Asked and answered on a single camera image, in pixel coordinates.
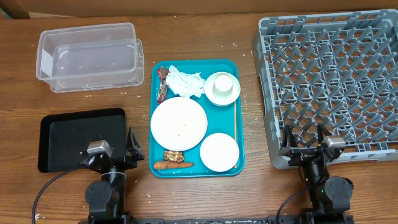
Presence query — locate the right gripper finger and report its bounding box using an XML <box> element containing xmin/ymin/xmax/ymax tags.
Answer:
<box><xmin>317</xmin><ymin>123</ymin><xmax>331</xmax><ymax>146</ymax></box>
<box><xmin>280</xmin><ymin>124</ymin><xmax>298</xmax><ymax>152</ymax></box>

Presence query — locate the teal serving tray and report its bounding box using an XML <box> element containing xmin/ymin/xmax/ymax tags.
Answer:
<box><xmin>149</xmin><ymin>58</ymin><xmax>245</xmax><ymax>178</ymax></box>

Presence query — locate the brown food scrap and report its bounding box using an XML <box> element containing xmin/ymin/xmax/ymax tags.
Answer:
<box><xmin>163</xmin><ymin>150</ymin><xmax>185</xmax><ymax>162</ymax></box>

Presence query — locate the grey dishwasher rack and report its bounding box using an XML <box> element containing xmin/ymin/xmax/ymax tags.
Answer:
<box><xmin>252</xmin><ymin>9</ymin><xmax>397</xmax><ymax>169</ymax></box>

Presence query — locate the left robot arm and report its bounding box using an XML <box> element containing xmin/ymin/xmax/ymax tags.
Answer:
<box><xmin>80</xmin><ymin>129</ymin><xmax>144</xmax><ymax>223</ymax></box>

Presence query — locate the white cup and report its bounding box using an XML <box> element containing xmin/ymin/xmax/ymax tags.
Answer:
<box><xmin>214</xmin><ymin>75</ymin><xmax>233</xmax><ymax>93</ymax></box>

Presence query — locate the carrot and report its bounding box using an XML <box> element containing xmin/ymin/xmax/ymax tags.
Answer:
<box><xmin>152</xmin><ymin>161</ymin><xmax>195</xmax><ymax>170</ymax></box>

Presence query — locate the large white plate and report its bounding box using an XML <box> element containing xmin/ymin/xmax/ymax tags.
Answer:
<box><xmin>150</xmin><ymin>97</ymin><xmax>208</xmax><ymax>151</ymax></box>

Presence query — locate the pink white bowl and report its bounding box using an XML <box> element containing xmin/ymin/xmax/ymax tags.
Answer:
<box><xmin>200</xmin><ymin>133</ymin><xmax>239</xmax><ymax>172</ymax></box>

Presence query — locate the wooden chopstick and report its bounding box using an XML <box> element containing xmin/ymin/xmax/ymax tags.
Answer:
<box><xmin>233</xmin><ymin>99</ymin><xmax>238</xmax><ymax>169</ymax></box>

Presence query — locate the black plastic tray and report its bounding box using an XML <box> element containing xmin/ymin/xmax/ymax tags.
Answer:
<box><xmin>37</xmin><ymin>108</ymin><xmax>126</xmax><ymax>173</ymax></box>

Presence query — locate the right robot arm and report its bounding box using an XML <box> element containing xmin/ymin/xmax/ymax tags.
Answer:
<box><xmin>275</xmin><ymin>124</ymin><xmax>354</xmax><ymax>224</ymax></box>

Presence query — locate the red snack wrapper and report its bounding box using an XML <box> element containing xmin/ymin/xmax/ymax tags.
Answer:
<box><xmin>157</xmin><ymin>65</ymin><xmax>169</xmax><ymax>105</ymax></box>

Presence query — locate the clear plastic bin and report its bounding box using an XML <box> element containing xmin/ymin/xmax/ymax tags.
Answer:
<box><xmin>36</xmin><ymin>22</ymin><xmax>139</xmax><ymax>88</ymax></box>

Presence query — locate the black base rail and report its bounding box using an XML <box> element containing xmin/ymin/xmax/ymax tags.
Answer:
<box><xmin>78</xmin><ymin>215</ymin><xmax>355</xmax><ymax>224</ymax></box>

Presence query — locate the white tissue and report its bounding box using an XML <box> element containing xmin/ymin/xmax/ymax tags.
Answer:
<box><xmin>165</xmin><ymin>65</ymin><xmax>205</xmax><ymax>98</ymax></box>

